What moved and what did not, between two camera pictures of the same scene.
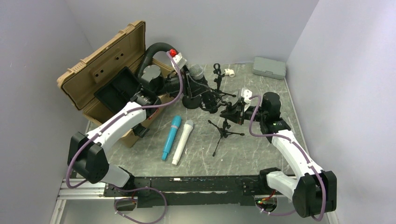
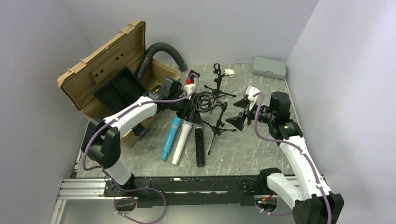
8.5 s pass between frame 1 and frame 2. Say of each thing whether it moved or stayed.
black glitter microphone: moved
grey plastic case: stayed
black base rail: stayed
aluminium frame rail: stayed
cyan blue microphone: stayed
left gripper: moved
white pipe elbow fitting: stayed
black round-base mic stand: moved
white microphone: stayed
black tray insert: stayed
